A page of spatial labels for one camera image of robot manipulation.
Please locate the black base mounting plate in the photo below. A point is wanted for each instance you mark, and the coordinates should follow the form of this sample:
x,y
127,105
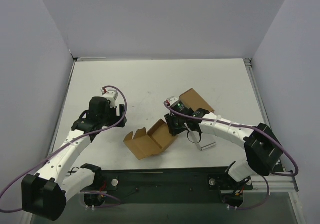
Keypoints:
x,y
202,185

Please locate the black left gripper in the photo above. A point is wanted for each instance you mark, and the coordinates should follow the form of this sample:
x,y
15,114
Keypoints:
x,y
121,115

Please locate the folded brown cardboard box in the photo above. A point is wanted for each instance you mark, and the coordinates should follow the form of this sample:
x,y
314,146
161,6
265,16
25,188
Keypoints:
x,y
192,100

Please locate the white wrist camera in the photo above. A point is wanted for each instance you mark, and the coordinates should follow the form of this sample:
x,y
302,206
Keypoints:
x,y
111,95
171,101

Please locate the grey metal block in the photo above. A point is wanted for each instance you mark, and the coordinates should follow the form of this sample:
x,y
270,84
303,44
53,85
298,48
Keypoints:
x,y
207,141

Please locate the aluminium frame rail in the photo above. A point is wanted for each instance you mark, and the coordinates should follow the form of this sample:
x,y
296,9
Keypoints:
x,y
271,137

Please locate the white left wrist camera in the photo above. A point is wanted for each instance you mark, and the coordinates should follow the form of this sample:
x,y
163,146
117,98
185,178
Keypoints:
x,y
111,95

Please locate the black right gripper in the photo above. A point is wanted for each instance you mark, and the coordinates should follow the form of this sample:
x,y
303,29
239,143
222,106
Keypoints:
x,y
175,125

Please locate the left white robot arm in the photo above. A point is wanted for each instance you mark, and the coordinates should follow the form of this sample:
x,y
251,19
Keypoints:
x,y
47,192

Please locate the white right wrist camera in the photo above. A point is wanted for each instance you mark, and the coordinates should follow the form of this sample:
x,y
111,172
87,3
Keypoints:
x,y
171,101

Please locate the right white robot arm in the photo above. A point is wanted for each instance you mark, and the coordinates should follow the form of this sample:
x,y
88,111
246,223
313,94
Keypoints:
x,y
261,147

